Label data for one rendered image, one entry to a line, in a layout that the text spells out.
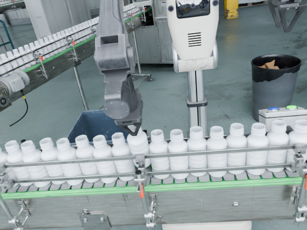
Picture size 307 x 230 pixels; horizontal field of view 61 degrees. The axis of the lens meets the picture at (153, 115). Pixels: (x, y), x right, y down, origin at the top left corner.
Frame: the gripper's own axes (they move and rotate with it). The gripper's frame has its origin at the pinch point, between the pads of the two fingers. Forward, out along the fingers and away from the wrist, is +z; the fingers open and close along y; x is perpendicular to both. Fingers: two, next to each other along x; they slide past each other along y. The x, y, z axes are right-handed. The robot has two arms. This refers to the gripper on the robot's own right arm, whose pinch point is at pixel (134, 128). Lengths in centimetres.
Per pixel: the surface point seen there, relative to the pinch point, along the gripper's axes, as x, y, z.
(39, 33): -299, -505, 203
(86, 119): -40, -51, 45
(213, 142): 22.3, 2.0, 6.4
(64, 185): -27.0, 6.4, 18.8
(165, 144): 8.1, 1.0, 7.2
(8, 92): -108, -91, 51
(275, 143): 40.0, 2.9, 8.2
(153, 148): 4.6, 2.2, 7.0
